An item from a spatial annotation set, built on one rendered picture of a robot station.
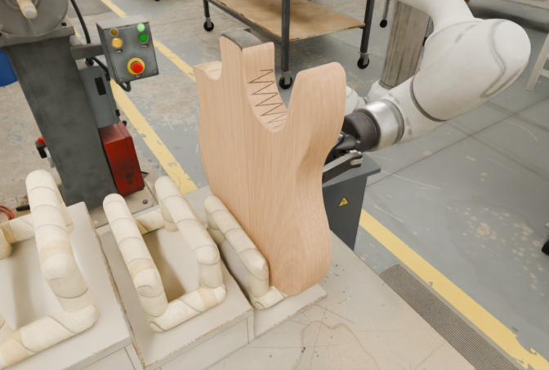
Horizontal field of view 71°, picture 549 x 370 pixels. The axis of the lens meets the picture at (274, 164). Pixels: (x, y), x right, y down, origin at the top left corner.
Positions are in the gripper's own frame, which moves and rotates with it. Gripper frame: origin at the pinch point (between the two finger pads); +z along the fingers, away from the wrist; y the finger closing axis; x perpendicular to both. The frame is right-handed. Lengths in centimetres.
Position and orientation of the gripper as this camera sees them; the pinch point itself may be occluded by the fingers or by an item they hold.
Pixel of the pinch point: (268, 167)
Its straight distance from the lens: 61.8
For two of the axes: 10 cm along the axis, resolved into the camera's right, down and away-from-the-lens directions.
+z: -8.5, 3.3, -4.2
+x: 0.0, -7.9, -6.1
